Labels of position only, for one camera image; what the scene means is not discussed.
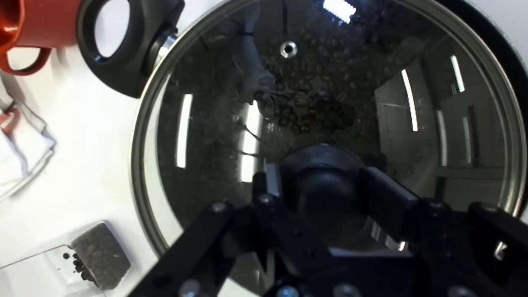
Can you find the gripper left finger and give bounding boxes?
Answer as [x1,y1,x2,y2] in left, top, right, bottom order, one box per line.
[126,162,331,297]

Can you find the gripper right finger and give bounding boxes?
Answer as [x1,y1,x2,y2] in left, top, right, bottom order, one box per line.
[357,166,528,297]

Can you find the glass lid with black knob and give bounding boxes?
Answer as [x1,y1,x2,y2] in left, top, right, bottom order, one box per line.
[130,0,528,297]

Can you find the heap of coffee beans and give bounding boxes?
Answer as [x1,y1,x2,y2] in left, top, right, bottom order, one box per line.
[62,223,132,291]
[252,62,355,137]

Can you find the clear plastic container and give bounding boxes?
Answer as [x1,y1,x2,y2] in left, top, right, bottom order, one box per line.
[0,221,132,297]

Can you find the white cloth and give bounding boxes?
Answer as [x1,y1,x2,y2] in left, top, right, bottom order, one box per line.
[0,78,57,203]

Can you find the red mug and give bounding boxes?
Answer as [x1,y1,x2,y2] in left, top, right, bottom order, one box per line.
[0,0,84,76]

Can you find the black pot with loop handle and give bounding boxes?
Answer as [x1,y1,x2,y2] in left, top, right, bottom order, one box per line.
[76,0,528,219]

